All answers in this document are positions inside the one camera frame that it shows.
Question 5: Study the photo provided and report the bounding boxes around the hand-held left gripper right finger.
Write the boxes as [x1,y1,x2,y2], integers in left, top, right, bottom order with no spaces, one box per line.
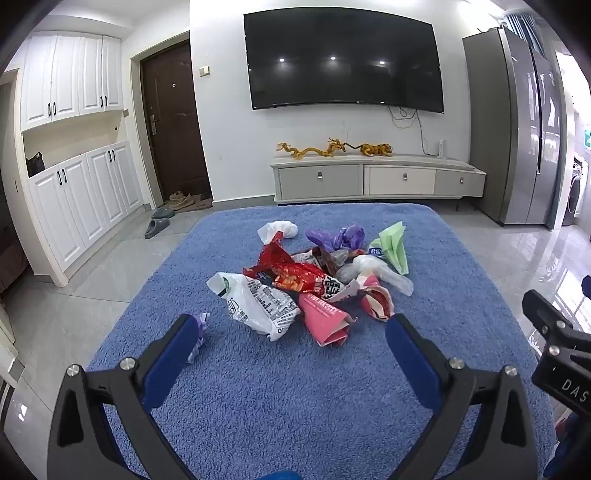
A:
[385,313,543,480]

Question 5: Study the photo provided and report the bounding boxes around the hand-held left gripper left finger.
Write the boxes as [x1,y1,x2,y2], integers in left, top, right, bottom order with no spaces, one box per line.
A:
[47,314,200,480]

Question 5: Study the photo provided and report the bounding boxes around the small purple wrapper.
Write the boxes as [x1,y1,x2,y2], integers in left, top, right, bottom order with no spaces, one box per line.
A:
[188,312,211,366]

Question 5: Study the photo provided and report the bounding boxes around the pink white packet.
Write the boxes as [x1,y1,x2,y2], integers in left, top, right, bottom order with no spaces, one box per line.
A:
[358,274,396,320]

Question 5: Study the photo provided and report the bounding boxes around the clear plastic bag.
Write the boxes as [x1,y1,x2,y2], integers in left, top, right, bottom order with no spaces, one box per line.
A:
[335,254,414,296]

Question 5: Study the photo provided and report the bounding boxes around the pink paper packet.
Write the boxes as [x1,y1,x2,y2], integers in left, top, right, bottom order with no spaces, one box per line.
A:
[298,293,359,347]

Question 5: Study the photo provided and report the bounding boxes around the white printed plastic bag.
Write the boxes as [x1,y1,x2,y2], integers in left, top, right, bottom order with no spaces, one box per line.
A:
[206,272,302,343]

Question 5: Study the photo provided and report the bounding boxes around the green wrapper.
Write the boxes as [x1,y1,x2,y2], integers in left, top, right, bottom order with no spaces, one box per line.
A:
[368,222,411,276]

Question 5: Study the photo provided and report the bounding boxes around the red orange snack packet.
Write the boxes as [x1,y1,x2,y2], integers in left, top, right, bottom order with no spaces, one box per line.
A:
[272,263,352,302]

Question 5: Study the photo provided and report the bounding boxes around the purple plastic bag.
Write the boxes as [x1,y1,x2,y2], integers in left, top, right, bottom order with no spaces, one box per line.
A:
[335,224,367,253]
[305,228,336,253]

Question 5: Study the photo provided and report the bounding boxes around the washing machine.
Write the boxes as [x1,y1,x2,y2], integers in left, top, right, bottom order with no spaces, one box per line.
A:
[561,154,588,227]

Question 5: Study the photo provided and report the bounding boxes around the blue fluffy rug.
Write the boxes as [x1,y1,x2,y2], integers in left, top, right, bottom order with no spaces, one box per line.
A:
[87,203,556,480]

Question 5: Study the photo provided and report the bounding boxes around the grey refrigerator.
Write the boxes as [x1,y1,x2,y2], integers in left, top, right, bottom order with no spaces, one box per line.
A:
[463,27,568,231]

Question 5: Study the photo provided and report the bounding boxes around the white shoe cabinet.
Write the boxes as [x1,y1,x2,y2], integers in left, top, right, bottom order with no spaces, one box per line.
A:
[18,31,145,288]

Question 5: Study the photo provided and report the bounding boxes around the brown furniture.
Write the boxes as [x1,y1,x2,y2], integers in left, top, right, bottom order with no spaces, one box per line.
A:
[0,185,29,296]

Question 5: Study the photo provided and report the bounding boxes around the grey white television cabinet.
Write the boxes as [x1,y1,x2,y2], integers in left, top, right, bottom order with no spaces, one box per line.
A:
[270,152,487,205]

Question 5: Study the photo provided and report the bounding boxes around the golden dragon figurine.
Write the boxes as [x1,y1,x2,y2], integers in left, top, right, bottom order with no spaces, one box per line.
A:
[276,137,358,160]

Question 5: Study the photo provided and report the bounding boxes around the dark brown door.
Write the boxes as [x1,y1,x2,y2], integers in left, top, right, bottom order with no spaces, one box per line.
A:
[140,39,213,206]

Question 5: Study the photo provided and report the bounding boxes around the blue grey curtain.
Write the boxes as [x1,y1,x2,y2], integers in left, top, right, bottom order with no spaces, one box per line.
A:
[503,11,546,59]

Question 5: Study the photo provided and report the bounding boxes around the television cable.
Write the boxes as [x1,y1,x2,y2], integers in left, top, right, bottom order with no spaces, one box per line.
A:
[387,105,440,156]

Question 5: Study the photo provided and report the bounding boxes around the black wall television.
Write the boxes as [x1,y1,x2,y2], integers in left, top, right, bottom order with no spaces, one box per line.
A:
[243,7,445,114]

